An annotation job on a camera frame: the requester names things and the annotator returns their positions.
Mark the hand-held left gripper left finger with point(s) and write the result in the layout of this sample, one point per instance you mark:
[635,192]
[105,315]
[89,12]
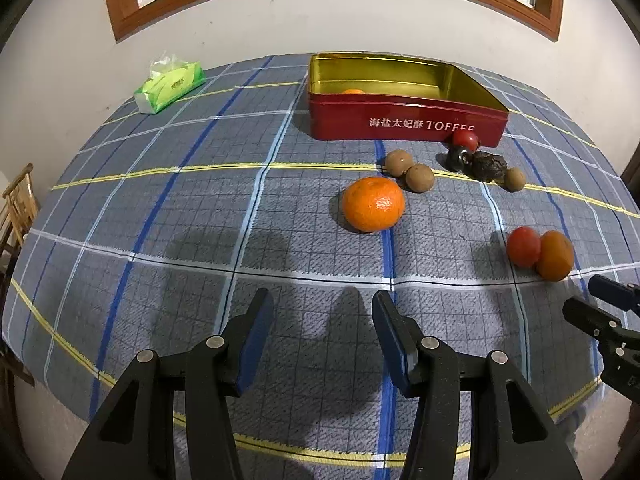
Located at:
[257,340]

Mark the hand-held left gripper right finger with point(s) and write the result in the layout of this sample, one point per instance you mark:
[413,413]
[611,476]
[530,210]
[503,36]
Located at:
[392,340]

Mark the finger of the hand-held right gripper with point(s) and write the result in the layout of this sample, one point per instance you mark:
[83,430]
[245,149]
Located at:
[612,291]
[590,315]

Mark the small dark orange mandarin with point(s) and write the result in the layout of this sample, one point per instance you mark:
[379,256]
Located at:
[556,256]

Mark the red tomato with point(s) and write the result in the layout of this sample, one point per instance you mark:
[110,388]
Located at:
[522,246]

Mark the large orange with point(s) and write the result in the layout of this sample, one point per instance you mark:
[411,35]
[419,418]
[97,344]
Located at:
[372,205]

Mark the brown round fruit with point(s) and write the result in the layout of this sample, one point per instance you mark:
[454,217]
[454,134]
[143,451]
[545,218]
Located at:
[515,179]
[398,162]
[420,178]

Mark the black round fruit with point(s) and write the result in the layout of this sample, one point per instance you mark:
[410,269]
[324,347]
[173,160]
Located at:
[457,159]

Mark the red metal tin box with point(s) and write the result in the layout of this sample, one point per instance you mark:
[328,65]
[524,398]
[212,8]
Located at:
[400,120]

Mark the blue plaid tablecloth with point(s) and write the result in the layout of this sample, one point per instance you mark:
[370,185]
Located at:
[200,260]

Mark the dark wrinkled fruit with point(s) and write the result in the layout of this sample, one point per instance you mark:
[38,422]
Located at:
[487,166]

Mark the small red fruit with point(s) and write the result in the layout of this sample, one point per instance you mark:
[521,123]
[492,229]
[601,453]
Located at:
[465,138]

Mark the small orange with stem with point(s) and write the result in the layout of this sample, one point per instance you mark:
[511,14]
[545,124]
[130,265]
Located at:
[353,91]

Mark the green tissue pack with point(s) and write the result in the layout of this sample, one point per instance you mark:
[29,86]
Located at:
[170,85]

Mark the wooden chair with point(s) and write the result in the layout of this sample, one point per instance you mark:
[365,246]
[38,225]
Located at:
[20,200]

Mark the wooden window frame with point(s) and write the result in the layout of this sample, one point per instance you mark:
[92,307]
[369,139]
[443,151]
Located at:
[125,10]

